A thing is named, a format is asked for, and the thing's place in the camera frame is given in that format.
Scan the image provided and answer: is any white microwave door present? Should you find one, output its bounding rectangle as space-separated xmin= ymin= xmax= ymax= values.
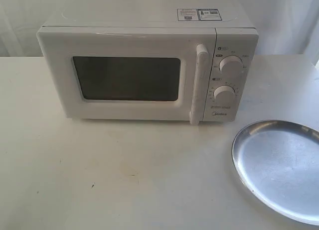
xmin=37 ymin=26 xmax=217 ymax=125

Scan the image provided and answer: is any white microwave oven body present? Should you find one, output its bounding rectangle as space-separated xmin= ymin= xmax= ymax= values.
xmin=42 ymin=7 xmax=258 ymax=122

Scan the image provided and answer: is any lower white control knob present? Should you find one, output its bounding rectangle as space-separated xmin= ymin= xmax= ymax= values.
xmin=213 ymin=85 xmax=235 ymax=104

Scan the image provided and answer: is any white control knob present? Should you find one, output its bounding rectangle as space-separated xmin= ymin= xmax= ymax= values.
xmin=213 ymin=85 xmax=235 ymax=104
xmin=219 ymin=55 xmax=243 ymax=76

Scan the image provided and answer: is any upper white control knob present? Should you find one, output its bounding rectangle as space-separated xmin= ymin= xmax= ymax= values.
xmin=219 ymin=55 xmax=243 ymax=76

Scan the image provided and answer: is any warning label sticker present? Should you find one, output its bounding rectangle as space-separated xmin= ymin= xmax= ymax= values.
xmin=177 ymin=8 xmax=222 ymax=21

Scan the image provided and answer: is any round silver metal tray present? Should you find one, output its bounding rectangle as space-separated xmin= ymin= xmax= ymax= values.
xmin=232 ymin=120 xmax=319 ymax=226

